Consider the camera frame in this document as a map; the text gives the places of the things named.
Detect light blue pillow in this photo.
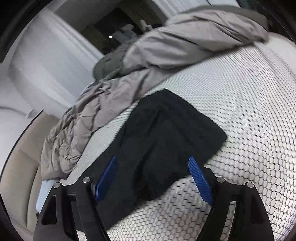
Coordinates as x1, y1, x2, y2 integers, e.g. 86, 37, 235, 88
36, 178, 60, 213

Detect beige padded headboard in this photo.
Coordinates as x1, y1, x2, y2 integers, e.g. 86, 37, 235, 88
1, 112, 59, 240

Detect white sheer curtain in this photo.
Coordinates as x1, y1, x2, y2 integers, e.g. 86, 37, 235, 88
8, 9, 104, 118

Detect black pants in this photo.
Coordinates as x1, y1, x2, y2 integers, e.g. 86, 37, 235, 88
94, 89, 227, 229

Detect white honeycomb mattress cover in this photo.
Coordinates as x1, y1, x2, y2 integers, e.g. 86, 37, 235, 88
62, 32, 296, 241

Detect grey crumpled duvet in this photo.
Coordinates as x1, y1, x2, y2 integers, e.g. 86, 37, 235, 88
41, 5, 268, 180

